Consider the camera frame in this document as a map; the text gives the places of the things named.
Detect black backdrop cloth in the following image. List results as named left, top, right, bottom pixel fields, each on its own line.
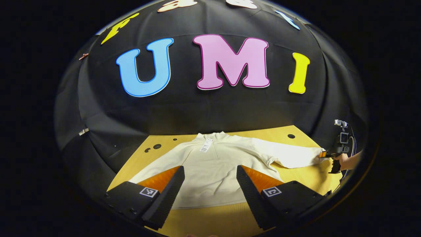
left=54, top=0, right=369, bottom=191

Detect black cable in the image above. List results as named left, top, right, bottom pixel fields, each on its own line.
left=342, top=125, right=358, bottom=180

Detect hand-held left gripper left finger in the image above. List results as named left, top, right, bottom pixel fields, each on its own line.
left=105, top=166, right=185, bottom=231

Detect white sweatshirt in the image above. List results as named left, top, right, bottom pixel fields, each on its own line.
left=128, top=132, right=329, bottom=210

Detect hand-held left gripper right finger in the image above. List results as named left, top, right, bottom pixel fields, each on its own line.
left=236, top=165, right=324, bottom=231

